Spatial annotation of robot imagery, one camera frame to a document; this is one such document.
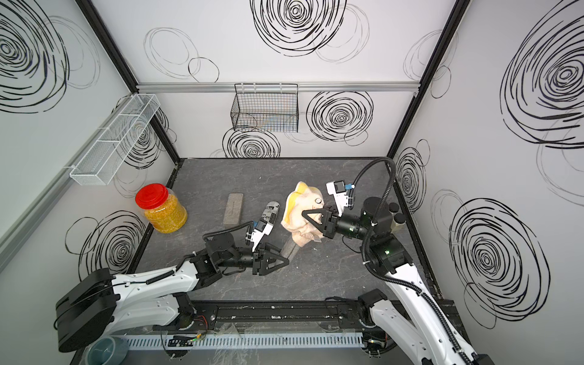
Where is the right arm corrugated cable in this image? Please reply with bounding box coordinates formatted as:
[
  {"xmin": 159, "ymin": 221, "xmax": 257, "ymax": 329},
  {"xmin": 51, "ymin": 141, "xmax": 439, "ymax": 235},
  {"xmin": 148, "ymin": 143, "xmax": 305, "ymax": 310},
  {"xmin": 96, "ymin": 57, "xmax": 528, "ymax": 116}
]
[{"xmin": 350, "ymin": 157, "xmax": 475, "ymax": 365}]

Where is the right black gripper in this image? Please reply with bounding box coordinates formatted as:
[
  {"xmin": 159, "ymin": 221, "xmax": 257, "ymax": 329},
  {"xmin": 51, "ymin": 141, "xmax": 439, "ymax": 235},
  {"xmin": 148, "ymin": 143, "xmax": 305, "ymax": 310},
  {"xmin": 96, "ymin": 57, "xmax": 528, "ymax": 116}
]
[{"xmin": 303, "ymin": 204, "xmax": 374, "ymax": 243}]

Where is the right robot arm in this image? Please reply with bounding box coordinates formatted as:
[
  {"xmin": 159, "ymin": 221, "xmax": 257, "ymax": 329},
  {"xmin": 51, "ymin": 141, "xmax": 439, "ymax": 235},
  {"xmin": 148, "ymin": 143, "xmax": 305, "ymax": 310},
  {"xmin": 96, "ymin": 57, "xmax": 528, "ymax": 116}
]
[{"xmin": 302, "ymin": 197, "xmax": 493, "ymax": 364}]

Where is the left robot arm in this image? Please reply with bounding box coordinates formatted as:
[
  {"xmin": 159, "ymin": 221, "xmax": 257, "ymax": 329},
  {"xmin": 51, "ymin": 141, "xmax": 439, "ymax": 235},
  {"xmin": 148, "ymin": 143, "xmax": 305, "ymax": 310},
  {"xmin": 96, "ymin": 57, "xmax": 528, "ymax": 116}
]
[{"xmin": 55, "ymin": 233, "xmax": 289, "ymax": 353}]

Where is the grey oval eyeglass case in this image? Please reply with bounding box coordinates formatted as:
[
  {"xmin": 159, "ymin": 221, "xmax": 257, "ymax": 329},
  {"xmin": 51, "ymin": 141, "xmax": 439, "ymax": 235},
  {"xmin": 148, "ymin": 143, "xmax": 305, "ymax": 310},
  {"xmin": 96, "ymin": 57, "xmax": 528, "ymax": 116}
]
[{"xmin": 280, "ymin": 237, "xmax": 301, "ymax": 262}]

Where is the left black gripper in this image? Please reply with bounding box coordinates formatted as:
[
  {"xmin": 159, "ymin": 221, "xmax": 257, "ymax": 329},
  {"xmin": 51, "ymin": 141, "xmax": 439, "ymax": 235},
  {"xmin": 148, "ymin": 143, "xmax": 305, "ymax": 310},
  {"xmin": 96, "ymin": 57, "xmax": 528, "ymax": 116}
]
[{"xmin": 218, "ymin": 242, "xmax": 289, "ymax": 278}]

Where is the white mesh shelf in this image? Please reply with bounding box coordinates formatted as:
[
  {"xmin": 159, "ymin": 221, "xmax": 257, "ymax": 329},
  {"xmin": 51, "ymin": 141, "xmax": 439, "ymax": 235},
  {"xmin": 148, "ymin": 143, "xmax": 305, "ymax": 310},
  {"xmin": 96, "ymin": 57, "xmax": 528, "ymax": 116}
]
[{"xmin": 69, "ymin": 94, "xmax": 160, "ymax": 186}]

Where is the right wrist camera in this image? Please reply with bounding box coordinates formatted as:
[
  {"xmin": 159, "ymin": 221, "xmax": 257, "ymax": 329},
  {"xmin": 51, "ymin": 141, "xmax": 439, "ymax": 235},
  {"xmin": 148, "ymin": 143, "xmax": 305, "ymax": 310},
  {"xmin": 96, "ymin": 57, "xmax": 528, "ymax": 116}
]
[{"xmin": 326, "ymin": 180, "xmax": 354, "ymax": 217}]

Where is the red lid yellow jar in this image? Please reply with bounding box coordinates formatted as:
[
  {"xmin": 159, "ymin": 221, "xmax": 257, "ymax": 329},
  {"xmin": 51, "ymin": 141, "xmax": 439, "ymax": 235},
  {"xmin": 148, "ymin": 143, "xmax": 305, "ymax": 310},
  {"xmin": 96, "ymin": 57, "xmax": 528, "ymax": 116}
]
[{"xmin": 135, "ymin": 183, "xmax": 188, "ymax": 234}]

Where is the black wire basket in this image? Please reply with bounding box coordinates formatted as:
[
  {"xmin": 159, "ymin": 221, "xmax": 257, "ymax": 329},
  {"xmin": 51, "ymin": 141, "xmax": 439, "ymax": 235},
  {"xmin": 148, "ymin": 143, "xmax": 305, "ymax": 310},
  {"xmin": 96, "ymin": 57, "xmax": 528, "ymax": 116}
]
[{"xmin": 230, "ymin": 83, "xmax": 300, "ymax": 132}]

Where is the brown spice bottle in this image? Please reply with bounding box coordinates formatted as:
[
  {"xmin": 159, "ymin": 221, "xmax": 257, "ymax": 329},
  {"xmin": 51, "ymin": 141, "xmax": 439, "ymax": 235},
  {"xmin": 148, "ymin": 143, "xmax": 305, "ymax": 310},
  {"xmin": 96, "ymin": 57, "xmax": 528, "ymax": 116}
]
[
  {"xmin": 388, "ymin": 202, "xmax": 400, "ymax": 214},
  {"xmin": 392, "ymin": 213, "xmax": 406, "ymax": 231}
]

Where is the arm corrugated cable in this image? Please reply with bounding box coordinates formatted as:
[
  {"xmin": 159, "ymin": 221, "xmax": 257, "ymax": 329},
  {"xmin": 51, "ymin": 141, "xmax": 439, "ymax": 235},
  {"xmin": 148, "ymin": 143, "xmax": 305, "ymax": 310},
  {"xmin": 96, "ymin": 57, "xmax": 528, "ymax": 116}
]
[
  {"xmin": 350, "ymin": 157, "xmax": 475, "ymax": 365},
  {"xmin": 201, "ymin": 221, "xmax": 254, "ymax": 243}
]

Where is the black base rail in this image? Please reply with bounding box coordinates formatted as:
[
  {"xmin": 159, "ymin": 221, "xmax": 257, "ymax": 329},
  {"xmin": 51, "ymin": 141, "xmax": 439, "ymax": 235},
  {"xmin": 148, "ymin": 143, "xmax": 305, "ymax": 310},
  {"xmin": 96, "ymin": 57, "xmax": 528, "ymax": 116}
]
[{"xmin": 136, "ymin": 300, "xmax": 462, "ymax": 330}]

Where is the grey rectangular eyeglass case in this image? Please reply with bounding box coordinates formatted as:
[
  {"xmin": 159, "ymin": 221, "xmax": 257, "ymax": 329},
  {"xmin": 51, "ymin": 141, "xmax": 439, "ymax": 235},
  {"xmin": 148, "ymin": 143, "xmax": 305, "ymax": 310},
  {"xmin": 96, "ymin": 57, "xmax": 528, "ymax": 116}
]
[{"xmin": 223, "ymin": 193, "xmax": 244, "ymax": 228}]

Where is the teal tape roll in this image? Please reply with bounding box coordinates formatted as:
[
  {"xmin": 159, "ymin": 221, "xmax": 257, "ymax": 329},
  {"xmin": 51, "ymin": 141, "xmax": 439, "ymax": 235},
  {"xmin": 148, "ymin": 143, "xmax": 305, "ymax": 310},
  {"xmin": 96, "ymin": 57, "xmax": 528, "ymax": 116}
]
[{"xmin": 85, "ymin": 336, "xmax": 129, "ymax": 365}]

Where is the brown spice bottle far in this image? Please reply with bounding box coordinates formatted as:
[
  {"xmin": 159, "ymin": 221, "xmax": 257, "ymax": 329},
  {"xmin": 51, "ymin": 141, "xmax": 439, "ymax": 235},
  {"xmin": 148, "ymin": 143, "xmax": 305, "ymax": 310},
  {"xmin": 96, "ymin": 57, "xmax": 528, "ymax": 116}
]
[{"xmin": 388, "ymin": 202, "xmax": 400, "ymax": 214}]

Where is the brown spice bottle near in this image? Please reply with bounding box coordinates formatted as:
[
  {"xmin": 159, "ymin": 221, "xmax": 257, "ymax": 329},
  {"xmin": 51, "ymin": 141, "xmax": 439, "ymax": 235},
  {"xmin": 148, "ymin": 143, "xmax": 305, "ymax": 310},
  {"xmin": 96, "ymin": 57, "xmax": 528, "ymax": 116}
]
[{"xmin": 392, "ymin": 213, "xmax": 406, "ymax": 231}]

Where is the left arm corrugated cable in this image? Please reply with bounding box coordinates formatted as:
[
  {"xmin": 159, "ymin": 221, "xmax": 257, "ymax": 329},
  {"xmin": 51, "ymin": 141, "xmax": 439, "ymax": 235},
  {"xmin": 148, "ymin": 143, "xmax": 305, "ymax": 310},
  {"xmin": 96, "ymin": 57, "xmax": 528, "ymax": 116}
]
[{"xmin": 201, "ymin": 221, "xmax": 254, "ymax": 243}]

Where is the white slotted cable duct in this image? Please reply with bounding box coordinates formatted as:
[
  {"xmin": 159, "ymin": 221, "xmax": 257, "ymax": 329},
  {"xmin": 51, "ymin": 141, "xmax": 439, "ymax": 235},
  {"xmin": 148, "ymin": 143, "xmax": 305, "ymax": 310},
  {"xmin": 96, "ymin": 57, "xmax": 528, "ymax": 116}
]
[{"xmin": 122, "ymin": 332, "xmax": 364, "ymax": 351}]

